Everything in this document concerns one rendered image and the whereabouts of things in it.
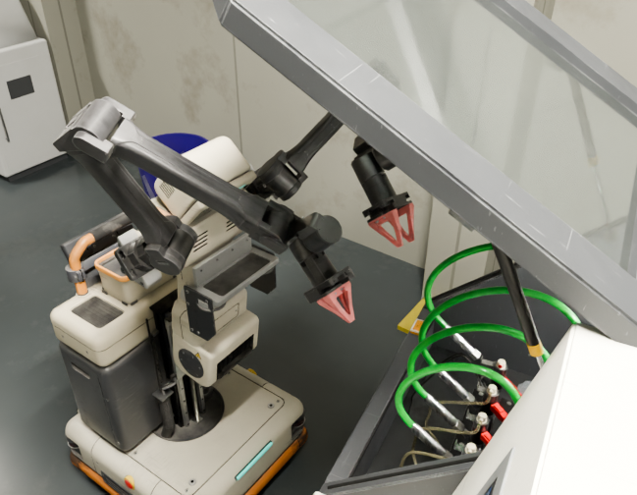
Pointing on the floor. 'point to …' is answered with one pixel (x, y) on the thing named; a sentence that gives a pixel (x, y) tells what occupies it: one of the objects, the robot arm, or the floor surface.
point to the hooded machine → (20, 95)
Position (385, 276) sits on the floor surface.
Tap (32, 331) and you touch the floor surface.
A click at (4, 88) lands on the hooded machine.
